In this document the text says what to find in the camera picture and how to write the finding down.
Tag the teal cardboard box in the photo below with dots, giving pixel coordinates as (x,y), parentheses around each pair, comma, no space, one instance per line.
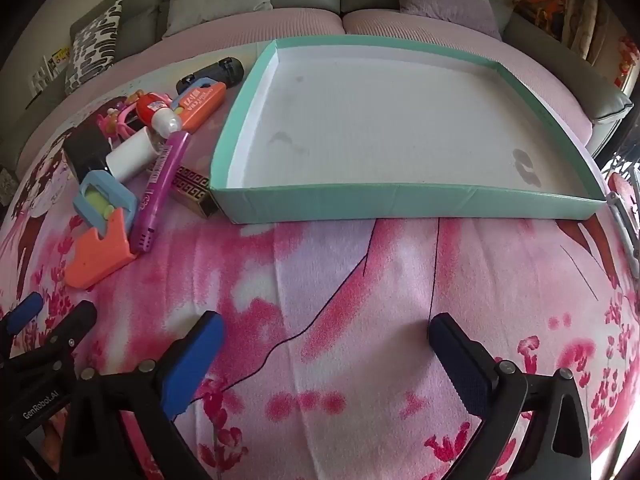
(375,125)

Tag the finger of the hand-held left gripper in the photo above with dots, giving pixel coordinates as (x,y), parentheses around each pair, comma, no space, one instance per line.
(24,310)
(75,325)

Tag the black toy car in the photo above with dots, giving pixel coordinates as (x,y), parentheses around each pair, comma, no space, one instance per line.
(220,70)

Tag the silver metal frame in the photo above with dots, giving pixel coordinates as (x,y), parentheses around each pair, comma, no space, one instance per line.
(622,225)

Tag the yellow magazine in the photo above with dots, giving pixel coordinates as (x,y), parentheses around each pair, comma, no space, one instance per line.
(62,54)

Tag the black white patterned pillow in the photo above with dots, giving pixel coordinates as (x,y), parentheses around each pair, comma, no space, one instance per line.
(92,50)

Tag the red white toy bottle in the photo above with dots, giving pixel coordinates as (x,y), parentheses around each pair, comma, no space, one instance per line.
(152,110)

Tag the black box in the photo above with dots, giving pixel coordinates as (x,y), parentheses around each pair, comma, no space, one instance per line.
(85,150)

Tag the pink sofa cover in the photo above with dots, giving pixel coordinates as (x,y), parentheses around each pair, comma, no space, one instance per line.
(300,25)

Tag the orange toy pistol green wheel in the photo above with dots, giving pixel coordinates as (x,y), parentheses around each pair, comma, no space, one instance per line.
(100,255)

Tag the pink printed blanket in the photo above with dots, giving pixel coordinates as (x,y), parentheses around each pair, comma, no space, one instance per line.
(350,285)

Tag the gold patterned box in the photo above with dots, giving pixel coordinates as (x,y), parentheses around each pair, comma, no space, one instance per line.
(192,187)

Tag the pink puppy toy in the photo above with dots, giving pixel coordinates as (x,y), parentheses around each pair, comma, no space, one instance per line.
(106,121)

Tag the white magazine rack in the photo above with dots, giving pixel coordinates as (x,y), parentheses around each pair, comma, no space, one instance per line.
(42,77)

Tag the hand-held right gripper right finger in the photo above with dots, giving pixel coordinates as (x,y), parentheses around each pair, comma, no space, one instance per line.
(460,362)

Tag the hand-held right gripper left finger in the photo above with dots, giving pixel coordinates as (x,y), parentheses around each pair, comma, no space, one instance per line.
(194,362)

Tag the orange lettered toy pistol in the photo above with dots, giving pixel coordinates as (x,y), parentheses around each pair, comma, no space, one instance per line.
(200,105)

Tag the purple marker pen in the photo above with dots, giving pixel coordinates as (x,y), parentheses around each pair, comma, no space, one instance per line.
(160,180)

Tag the beige patterned curtain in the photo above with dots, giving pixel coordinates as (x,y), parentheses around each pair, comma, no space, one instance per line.
(585,15)

